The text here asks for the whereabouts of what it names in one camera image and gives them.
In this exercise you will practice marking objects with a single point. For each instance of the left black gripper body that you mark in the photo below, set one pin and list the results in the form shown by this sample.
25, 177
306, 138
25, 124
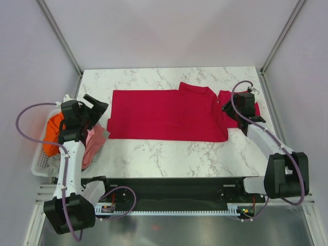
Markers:
85, 119

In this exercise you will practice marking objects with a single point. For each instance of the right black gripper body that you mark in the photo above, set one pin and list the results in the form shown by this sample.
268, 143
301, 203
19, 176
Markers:
235, 102

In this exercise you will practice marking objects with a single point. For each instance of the red t-shirt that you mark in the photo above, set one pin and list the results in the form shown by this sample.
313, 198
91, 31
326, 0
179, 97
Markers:
189, 113
223, 98

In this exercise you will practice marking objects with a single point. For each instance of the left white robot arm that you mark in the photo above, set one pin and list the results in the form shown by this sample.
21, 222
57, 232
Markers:
71, 208

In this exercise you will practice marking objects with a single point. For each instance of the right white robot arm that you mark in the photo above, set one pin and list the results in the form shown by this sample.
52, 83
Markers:
287, 171

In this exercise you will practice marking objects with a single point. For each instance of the folded red t-shirt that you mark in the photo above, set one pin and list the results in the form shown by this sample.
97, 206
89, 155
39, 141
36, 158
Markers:
223, 98

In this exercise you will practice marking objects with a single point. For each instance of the pink t-shirt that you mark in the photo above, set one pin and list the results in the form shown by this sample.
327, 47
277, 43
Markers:
91, 133

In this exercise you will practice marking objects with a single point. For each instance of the dusty rose t-shirt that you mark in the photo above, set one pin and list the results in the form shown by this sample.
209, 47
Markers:
95, 144

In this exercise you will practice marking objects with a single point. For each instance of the orange t-shirt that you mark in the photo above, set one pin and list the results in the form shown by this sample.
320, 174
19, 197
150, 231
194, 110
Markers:
52, 134

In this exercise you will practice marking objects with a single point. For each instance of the grey t-shirt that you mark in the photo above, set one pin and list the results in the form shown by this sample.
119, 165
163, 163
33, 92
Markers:
53, 165

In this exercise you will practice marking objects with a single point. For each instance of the white plastic laundry basket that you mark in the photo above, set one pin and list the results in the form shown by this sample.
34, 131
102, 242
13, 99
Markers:
39, 164

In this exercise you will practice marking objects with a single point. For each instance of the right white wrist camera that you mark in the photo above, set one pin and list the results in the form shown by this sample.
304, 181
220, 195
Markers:
253, 90

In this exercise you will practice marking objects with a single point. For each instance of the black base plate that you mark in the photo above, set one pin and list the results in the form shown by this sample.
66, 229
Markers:
178, 193

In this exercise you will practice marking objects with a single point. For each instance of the white slotted cable duct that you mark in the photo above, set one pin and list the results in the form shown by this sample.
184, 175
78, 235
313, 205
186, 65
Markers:
102, 210

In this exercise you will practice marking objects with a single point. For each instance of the left aluminium frame post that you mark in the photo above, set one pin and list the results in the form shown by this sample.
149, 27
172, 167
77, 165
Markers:
59, 35

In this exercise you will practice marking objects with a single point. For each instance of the aluminium frame post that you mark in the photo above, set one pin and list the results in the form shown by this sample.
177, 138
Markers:
300, 4
59, 35

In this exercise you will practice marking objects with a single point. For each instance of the right aluminium frame post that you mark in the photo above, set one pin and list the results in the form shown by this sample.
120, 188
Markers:
300, 4

